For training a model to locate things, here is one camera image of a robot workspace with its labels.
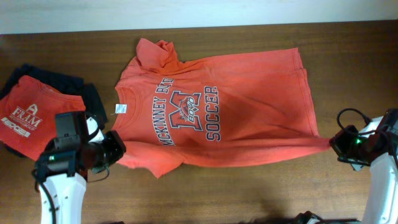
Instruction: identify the orange McKinney Boyd soccer t-shirt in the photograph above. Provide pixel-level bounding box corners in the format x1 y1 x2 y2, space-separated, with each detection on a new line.
113 39 329 177

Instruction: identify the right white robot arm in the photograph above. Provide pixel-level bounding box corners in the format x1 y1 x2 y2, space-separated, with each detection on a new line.
292 130 397 224

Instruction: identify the folded red Fram t-shirt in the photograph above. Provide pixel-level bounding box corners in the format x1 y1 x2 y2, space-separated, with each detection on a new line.
1 75 86 160

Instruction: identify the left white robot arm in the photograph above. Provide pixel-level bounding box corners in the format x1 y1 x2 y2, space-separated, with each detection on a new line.
31 131 126 224

